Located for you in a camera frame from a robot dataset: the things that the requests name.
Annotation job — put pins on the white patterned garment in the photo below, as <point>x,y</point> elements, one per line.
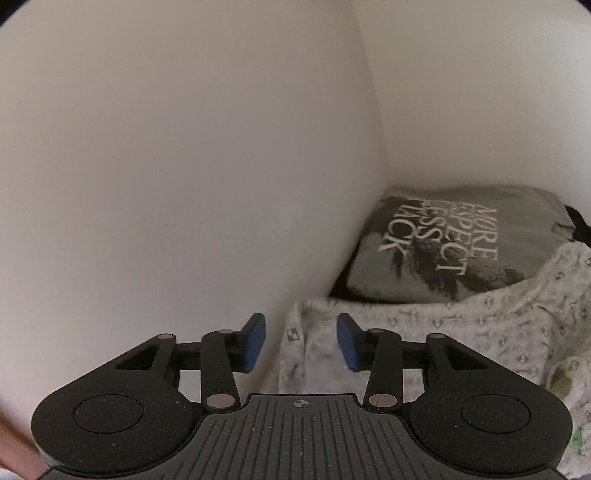
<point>461,332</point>

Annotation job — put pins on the grey printed t-shirt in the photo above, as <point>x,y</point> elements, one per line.
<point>461,221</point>

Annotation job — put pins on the black clothes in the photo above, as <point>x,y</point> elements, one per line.
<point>579,224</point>

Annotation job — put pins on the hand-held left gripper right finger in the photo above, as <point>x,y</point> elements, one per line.
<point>347,344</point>

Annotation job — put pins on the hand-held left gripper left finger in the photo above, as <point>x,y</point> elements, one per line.
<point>255,344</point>

